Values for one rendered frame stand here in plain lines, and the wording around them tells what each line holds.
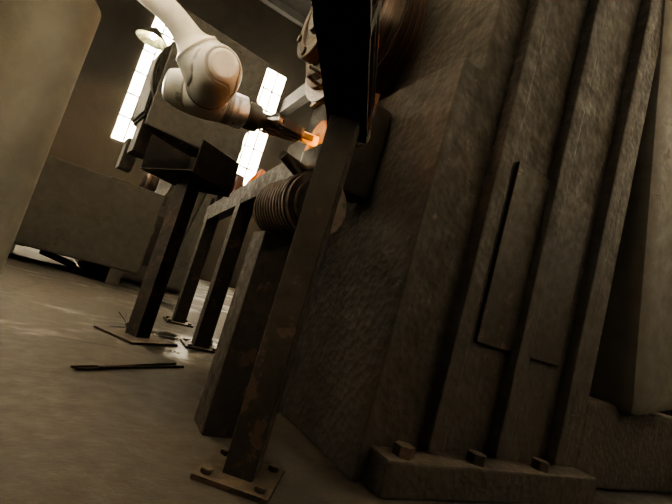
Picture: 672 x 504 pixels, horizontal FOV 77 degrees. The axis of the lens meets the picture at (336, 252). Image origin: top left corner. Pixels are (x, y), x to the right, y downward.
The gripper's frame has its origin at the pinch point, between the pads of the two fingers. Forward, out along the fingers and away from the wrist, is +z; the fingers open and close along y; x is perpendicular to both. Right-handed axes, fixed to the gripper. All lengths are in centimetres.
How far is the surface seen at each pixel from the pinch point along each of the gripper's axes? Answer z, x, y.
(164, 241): -27, -37, -48
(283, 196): -20, -27, 41
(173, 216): -26, -28, -48
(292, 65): 301, 545, -1000
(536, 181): 38, -7, 49
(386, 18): 4.6, 30.2, 21.5
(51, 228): -78, -41, -233
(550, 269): 48, -26, 49
